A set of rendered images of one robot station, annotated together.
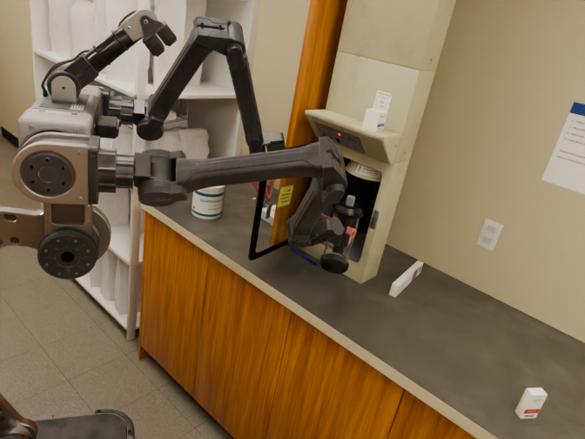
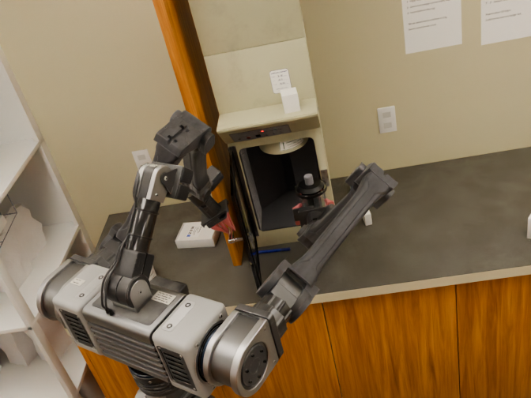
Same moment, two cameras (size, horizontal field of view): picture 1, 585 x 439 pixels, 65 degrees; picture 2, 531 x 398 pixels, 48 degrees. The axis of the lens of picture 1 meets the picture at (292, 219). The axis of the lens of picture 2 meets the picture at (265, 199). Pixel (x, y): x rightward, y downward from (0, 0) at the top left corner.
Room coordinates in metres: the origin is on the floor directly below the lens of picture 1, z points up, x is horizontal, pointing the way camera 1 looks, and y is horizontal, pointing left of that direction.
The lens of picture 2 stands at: (0.05, 0.76, 2.32)
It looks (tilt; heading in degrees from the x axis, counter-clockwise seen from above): 33 degrees down; 331
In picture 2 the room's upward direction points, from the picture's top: 14 degrees counter-clockwise
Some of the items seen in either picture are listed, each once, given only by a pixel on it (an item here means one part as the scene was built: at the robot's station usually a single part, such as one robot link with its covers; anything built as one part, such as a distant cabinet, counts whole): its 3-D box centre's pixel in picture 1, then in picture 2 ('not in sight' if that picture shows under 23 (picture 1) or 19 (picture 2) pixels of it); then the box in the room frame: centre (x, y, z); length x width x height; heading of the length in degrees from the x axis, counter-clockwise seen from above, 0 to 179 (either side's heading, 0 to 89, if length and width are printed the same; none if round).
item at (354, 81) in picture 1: (368, 168); (277, 137); (1.68, -0.24, 1.33); 0.32 x 0.25 x 0.77; 52
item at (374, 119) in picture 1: (374, 119); (290, 100); (1.49, -0.20, 1.54); 0.05 x 0.05 x 0.06; 57
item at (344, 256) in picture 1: (340, 237); (314, 212); (1.44, -0.18, 1.14); 0.11 x 0.11 x 0.21
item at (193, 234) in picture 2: not in sight; (198, 234); (1.91, 0.07, 0.96); 0.16 x 0.12 x 0.04; 44
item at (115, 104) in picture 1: (118, 111); (100, 268); (1.33, 0.56, 1.45); 0.09 x 0.08 x 0.12; 22
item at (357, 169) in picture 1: (370, 165); (282, 134); (1.65, -0.24, 1.34); 0.18 x 0.18 x 0.05
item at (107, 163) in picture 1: (111, 171); (267, 320); (0.86, 0.38, 1.45); 0.09 x 0.08 x 0.12; 22
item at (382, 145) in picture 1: (348, 136); (269, 127); (1.54, -0.13, 1.46); 0.32 x 0.12 x 0.10; 52
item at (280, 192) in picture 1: (283, 200); (244, 220); (1.53, 0.04, 1.19); 0.30 x 0.01 x 0.40; 148
